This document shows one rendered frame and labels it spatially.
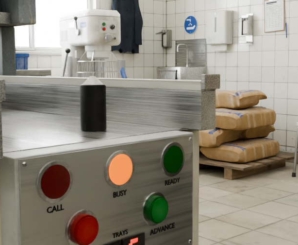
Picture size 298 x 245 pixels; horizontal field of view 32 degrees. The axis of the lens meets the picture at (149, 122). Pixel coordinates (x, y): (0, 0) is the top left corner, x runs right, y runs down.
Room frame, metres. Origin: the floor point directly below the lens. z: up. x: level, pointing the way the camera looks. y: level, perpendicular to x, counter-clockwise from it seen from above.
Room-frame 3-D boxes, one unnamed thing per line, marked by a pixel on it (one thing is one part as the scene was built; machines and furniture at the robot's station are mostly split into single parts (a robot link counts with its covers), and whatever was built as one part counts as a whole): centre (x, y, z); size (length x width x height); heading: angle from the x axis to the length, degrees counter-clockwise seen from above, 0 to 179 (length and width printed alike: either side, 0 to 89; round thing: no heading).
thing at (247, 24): (5.12, -0.93, 1.27); 0.19 x 0.10 x 0.30; 132
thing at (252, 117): (4.49, -0.79, 0.47); 0.72 x 0.42 x 0.17; 137
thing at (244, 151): (4.49, -0.82, 0.19); 0.72 x 0.42 x 0.15; 136
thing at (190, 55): (5.59, -0.39, 0.93); 0.99 x 0.38 x 1.09; 42
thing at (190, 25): (5.78, -0.47, 1.36); 0.20 x 0.01 x 0.20; 42
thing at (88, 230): (0.49, 0.07, 0.76); 0.03 x 0.02 x 0.03; 134
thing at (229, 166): (4.70, -0.61, 0.06); 1.20 x 0.80 x 0.11; 44
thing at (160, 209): (0.56, -0.01, 0.76); 0.03 x 0.02 x 0.03; 134
